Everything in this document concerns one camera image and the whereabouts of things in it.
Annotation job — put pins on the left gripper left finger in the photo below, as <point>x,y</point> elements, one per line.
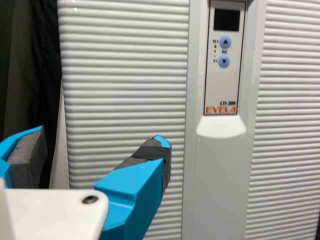
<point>25,160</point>

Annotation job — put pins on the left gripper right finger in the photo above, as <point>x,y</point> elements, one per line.
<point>135,190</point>

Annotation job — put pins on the incubator door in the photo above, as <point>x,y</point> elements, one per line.
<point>125,75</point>

